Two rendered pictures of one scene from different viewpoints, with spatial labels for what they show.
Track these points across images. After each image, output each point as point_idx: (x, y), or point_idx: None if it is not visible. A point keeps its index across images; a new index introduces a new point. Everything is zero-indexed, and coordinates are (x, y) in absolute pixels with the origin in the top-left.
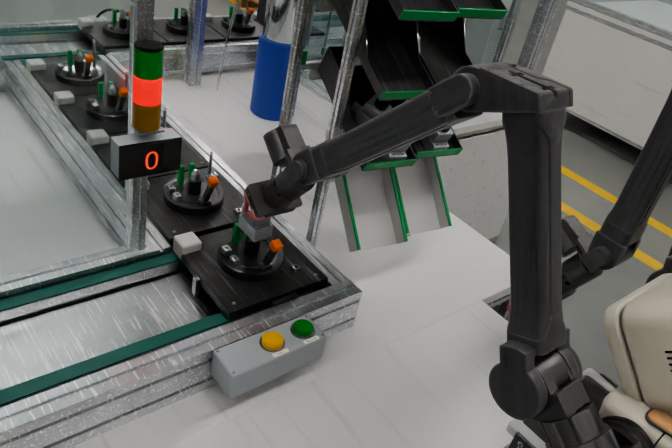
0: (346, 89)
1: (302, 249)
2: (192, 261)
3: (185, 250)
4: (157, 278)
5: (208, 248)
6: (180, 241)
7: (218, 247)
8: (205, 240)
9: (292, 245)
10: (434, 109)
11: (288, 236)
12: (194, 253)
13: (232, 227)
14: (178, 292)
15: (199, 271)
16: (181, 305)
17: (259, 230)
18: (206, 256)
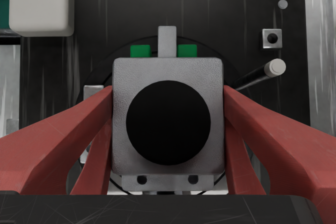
0: None
1: (324, 129)
2: (29, 69)
3: (20, 33)
4: (0, 38)
5: (91, 38)
6: (12, 4)
7: (116, 45)
8: (100, 6)
9: (303, 116)
10: None
11: (319, 66)
12: (49, 42)
13: None
14: (14, 98)
15: (25, 111)
16: (1, 136)
17: (143, 190)
18: (70, 65)
